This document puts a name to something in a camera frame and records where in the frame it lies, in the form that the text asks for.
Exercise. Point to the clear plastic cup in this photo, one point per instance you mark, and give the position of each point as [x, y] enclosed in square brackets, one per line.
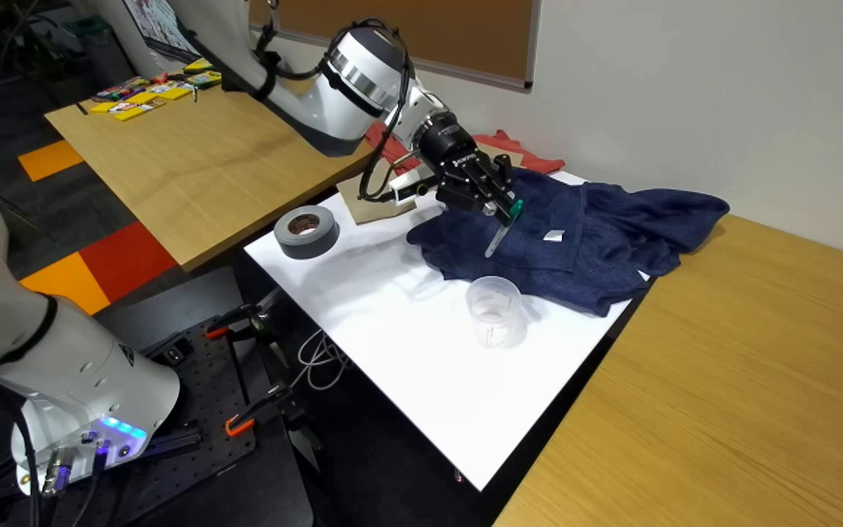
[499, 310]

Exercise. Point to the brown cardboard piece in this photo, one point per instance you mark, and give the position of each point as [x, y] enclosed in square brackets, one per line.
[367, 206]

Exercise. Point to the black perforated mount plate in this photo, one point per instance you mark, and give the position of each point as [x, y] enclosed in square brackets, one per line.
[189, 458]

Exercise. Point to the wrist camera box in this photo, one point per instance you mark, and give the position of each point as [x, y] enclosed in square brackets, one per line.
[411, 184]

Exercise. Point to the large wooden table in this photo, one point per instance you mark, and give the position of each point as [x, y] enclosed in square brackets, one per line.
[733, 392]

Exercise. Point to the yellow flat tool pack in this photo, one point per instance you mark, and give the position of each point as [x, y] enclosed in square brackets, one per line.
[145, 105]

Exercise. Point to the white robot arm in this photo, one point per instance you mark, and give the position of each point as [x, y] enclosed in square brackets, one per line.
[365, 77]

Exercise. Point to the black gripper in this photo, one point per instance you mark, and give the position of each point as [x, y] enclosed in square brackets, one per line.
[468, 174]

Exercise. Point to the red cloth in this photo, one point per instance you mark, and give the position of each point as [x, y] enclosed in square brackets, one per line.
[528, 155]

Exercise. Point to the grey duct tape roll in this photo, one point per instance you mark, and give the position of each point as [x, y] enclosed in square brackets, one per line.
[293, 239]

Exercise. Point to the framed cork board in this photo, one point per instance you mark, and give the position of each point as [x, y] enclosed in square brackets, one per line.
[423, 32]

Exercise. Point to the silver marker pen green cap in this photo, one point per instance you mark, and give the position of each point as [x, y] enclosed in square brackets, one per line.
[495, 239]

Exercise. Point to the light wooden table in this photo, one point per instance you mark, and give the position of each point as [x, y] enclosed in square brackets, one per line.
[206, 165]

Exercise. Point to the dark blue cloth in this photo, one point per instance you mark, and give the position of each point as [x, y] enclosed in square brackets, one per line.
[587, 245]

